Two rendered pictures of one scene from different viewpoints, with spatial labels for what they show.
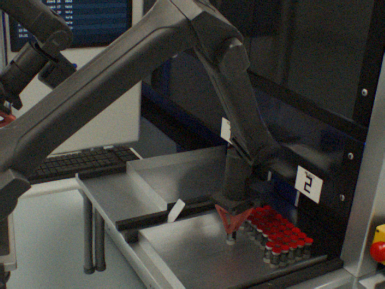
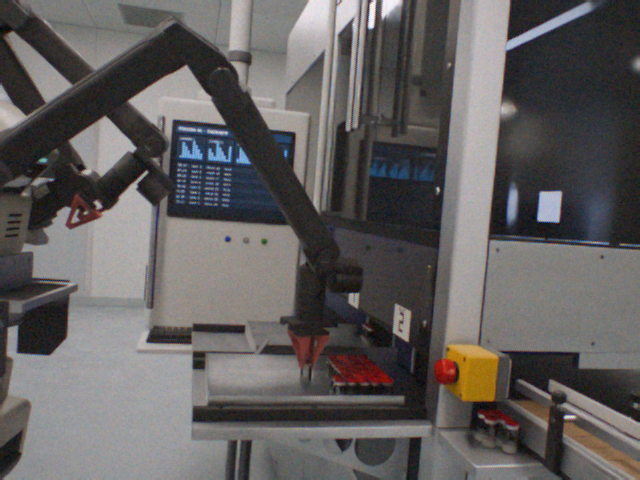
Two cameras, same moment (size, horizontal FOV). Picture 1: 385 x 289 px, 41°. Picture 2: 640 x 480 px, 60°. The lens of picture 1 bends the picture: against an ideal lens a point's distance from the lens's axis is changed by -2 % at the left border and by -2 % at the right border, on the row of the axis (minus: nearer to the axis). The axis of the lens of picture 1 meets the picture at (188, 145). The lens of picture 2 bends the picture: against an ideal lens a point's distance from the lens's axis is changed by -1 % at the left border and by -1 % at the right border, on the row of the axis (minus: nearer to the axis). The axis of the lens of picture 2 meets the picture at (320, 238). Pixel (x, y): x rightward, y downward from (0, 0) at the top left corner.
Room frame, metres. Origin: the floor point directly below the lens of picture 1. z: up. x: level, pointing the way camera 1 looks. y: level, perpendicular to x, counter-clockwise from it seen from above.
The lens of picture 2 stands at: (-0.02, -0.45, 1.23)
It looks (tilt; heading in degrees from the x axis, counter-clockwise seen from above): 3 degrees down; 18
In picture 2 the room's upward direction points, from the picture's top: 4 degrees clockwise
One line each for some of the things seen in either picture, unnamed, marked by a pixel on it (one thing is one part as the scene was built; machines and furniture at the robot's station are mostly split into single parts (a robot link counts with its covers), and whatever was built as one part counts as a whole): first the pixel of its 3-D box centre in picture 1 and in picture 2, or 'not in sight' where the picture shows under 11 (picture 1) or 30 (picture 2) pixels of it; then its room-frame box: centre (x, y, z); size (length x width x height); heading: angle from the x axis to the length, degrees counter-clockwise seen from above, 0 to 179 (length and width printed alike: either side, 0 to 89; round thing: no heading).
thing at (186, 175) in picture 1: (199, 176); (316, 340); (1.33, -0.04, 0.90); 0.34 x 0.26 x 0.04; 121
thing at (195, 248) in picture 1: (230, 248); (296, 381); (0.98, -0.11, 0.90); 0.34 x 0.26 x 0.04; 120
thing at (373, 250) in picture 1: (381, 251); (448, 371); (0.86, -0.40, 0.99); 0.04 x 0.04 x 0.04; 31
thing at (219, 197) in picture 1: (236, 187); (310, 309); (1.03, -0.11, 1.03); 0.10 x 0.07 x 0.07; 135
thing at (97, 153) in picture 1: (79, 163); (215, 335); (1.52, 0.35, 0.82); 0.40 x 0.14 x 0.02; 120
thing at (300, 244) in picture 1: (278, 233); (362, 378); (1.05, -0.22, 0.90); 0.18 x 0.02 x 0.05; 30
